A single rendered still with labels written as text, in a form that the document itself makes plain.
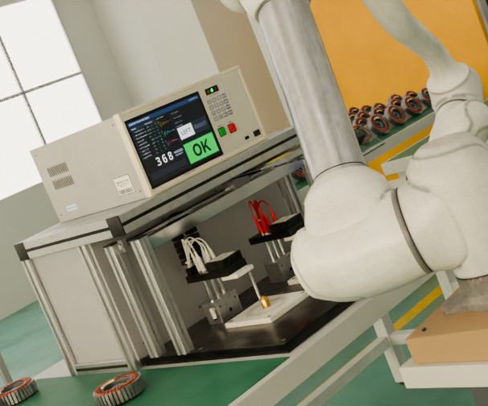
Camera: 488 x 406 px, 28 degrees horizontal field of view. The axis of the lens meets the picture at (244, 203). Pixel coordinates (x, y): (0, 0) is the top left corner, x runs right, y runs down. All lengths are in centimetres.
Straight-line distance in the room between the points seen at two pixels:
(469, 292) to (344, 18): 464
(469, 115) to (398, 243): 59
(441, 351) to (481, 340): 9
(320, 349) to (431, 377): 40
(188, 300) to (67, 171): 44
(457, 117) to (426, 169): 56
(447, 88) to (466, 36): 355
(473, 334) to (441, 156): 28
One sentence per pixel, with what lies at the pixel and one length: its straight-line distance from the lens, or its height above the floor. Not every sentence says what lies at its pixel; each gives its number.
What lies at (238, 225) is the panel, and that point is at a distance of 259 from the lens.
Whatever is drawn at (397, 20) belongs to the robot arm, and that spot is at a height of 128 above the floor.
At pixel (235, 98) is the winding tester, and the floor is 124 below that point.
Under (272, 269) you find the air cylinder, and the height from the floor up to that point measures 81.
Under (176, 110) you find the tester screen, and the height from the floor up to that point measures 127.
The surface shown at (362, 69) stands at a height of 101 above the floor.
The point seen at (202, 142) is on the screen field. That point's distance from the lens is 239.
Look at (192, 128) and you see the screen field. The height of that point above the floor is 122.
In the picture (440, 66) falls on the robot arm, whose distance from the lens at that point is 222.
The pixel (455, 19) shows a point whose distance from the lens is 579.
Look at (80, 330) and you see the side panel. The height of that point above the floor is 86.
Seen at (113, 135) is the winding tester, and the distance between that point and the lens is 228.
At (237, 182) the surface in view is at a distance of 248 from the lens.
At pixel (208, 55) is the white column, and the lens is 627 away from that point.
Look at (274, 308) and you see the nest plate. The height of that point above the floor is 78.
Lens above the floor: 132
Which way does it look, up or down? 8 degrees down
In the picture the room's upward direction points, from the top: 22 degrees counter-clockwise
